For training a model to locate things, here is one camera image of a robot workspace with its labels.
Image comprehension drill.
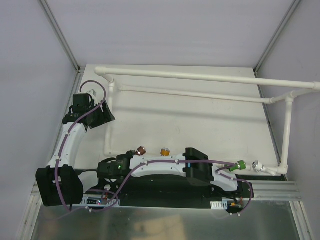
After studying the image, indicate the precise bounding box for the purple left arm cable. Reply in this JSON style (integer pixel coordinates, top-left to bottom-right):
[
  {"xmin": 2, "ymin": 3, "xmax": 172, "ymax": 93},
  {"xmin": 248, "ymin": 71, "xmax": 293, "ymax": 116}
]
[{"xmin": 54, "ymin": 80, "xmax": 108, "ymax": 213}]

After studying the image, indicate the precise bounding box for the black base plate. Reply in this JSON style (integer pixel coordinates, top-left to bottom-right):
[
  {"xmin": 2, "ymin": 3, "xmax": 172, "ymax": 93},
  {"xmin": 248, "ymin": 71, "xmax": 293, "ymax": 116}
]
[{"xmin": 86, "ymin": 176, "xmax": 255, "ymax": 211}]

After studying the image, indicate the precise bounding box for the right white cable duct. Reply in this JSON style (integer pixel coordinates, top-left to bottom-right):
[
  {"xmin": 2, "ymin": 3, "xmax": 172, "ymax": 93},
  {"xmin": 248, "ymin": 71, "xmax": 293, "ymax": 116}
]
[{"xmin": 210, "ymin": 199, "xmax": 228, "ymax": 211}]

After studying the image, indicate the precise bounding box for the white water faucet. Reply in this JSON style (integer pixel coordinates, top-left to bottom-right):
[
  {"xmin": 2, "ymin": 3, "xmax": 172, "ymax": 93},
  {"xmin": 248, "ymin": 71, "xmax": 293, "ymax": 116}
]
[{"xmin": 252, "ymin": 160, "xmax": 276, "ymax": 176}]

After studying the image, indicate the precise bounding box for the right aluminium frame post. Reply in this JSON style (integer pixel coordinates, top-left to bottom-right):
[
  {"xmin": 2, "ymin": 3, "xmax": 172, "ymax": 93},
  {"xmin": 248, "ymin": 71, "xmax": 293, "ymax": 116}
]
[{"xmin": 253, "ymin": 0, "xmax": 303, "ymax": 76}]

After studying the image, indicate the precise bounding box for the left white cable duct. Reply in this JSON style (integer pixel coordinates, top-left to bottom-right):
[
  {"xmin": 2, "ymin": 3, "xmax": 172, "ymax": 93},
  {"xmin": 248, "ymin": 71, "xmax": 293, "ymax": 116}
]
[{"xmin": 79, "ymin": 196, "xmax": 120, "ymax": 208}]

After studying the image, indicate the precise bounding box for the brown water faucet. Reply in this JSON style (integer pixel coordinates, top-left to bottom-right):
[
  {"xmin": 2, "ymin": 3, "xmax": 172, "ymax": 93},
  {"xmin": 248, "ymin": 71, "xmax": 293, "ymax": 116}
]
[{"xmin": 128, "ymin": 145, "xmax": 147, "ymax": 156}]

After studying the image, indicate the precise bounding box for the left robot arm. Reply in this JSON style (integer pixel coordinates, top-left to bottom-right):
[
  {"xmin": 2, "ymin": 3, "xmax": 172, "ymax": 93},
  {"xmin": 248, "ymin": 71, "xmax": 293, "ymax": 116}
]
[{"xmin": 35, "ymin": 90, "xmax": 115, "ymax": 207}]

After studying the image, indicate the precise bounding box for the orange water faucet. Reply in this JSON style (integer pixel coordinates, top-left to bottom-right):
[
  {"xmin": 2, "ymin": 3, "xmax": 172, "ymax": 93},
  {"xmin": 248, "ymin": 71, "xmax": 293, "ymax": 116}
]
[{"xmin": 160, "ymin": 147, "xmax": 171, "ymax": 157}]

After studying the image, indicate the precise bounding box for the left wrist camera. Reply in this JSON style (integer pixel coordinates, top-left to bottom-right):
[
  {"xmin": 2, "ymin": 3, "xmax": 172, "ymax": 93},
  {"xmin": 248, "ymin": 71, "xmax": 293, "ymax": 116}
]
[{"xmin": 87, "ymin": 89, "xmax": 97, "ymax": 97}]

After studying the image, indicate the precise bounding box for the aluminium front rail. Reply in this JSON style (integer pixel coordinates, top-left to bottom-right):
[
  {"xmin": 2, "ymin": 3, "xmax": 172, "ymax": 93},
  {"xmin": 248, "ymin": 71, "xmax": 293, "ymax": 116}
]
[{"xmin": 251, "ymin": 181, "xmax": 302, "ymax": 202}]

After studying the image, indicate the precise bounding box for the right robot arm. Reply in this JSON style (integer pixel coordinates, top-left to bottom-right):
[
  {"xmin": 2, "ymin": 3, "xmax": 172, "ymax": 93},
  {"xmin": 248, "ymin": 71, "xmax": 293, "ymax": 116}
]
[{"xmin": 97, "ymin": 147, "xmax": 246, "ymax": 198}]

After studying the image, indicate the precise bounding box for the aluminium frame post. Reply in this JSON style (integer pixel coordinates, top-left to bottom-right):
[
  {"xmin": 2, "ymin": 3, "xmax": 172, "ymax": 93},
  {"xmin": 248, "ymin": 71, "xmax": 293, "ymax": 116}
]
[
  {"xmin": 253, "ymin": 0, "xmax": 303, "ymax": 76},
  {"xmin": 38, "ymin": 0, "xmax": 81, "ymax": 73}
]

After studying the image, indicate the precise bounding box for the white cable duct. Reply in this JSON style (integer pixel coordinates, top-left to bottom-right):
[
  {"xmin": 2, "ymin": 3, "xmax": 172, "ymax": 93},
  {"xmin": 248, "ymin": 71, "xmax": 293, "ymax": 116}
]
[
  {"xmin": 210, "ymin": 199, "xmax": 228, "ymax": 211},
  {"xmin": 79, "ymin": 196, "xmax": 120, "ymax": 208}
]

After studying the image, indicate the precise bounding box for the green water faucet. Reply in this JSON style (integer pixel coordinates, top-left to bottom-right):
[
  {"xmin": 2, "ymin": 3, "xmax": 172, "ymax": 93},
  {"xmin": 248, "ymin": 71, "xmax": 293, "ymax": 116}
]
[{"xmin": 225, "ymin": 160, "xmax": 247, "ymax": 172}]

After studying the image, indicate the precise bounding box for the white PVC pipe frame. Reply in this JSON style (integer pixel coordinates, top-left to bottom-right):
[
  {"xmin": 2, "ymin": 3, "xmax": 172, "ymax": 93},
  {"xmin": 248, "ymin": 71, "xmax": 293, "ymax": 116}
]
[{"xmin": 94, "ymin": 66, "xmax": 320, "ymax": 175}]

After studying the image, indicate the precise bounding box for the left aluminium frame post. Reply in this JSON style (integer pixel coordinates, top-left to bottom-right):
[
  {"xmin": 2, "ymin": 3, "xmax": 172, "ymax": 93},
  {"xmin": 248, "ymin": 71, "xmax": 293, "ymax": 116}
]
[{"xmin": 38, "ymin": 0, "xmax": 81, "ymax": 73}]

